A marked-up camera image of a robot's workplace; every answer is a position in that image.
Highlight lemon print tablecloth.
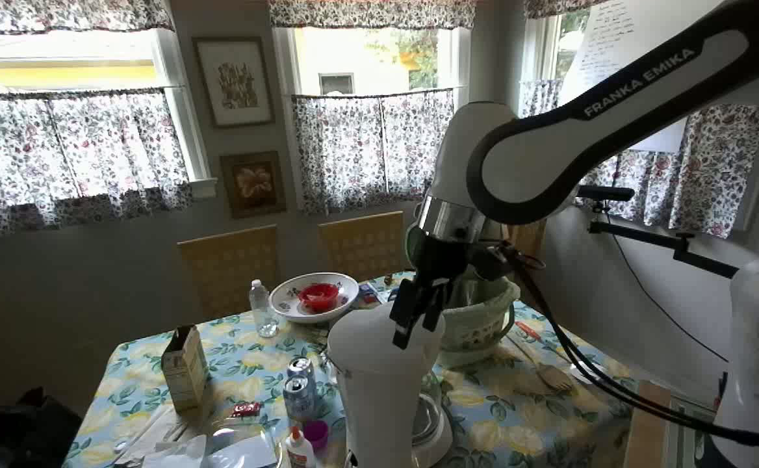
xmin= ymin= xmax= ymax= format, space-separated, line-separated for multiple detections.
xmin=62 ymin=269 xmax=639 ymax=468

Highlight small blue white can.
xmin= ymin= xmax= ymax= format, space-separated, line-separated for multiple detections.
xmin=280 ymin=355 xmax=323 ymax=423

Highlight floral curtain valance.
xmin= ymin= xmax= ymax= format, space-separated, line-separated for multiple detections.
xmin=266 ymin=0 xmax=480 ymax=32
xmin=522 ymin=0 xmax=609 ymax=21
xmin=0 ymin=0 xmax=176 ymax=33

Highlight black bag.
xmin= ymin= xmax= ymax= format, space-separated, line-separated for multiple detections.
xmin=0 ymin=384 xmax=84 ymax=468

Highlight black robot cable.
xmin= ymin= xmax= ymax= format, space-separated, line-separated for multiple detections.
xmin=480 ymin=241 xmax=759 ymax=454

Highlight wooden spoon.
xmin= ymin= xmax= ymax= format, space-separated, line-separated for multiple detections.
xmin=507 ymin=331 xmax=576 ymax=396

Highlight light framed picture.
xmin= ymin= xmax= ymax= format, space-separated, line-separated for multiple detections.
xmin=190 ymin=33 xmax=277 ymax=133

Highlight white glue bottle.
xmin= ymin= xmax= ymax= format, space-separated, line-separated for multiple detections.
xmin=283 ymin=423 xmax=320 ymax=468

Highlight small blue packet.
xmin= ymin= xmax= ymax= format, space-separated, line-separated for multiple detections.
xmin=357 ymin=277 xmax=381 ymax=310

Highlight small red item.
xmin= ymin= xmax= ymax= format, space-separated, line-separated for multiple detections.
xmin=228 ymin=397 xmax=266 ymax=419

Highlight beige carton box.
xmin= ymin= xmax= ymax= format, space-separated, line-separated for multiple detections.
xmin=158 ymin=321 xmax=216 ymax=416

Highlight dark framed picture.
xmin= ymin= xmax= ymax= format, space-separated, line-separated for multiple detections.
xmin=216 ymin=147 xmax=289 ymax=221

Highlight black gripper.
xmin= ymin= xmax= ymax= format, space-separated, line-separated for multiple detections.
xmin=389 ymin=229 xmax=471 ymax=354

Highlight purple cup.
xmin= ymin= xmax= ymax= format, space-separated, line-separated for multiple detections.
xmin=301 ymin=419 xmax=332 ymax=454

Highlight red item in plate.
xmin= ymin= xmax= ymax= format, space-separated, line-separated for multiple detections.
xmin=297 ymin=281 xmax=342 ymax=315

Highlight clear plastic bottle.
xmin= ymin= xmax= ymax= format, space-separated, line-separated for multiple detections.
xmin=247 ymin=276 xmax=280 ymax=340

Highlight white framed window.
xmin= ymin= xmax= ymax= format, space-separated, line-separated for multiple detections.
xmin=270 ymin=24 xmax=472 ymax=190
xmin=0 ymin=24 xmax=216 ymax=203

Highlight floral cafe curtain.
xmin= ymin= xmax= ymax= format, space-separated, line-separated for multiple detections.
xmin=514 ymin=76 xmax=759 ymax=241
xmin=0 ymin=86 xmax=194 ymax=236
xmin=290 ymin=86 xmax=461 ymax=215

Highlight clear plastic bag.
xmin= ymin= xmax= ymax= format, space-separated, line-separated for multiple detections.
xmin=133 ymin=420 xmax=280 ymax=468

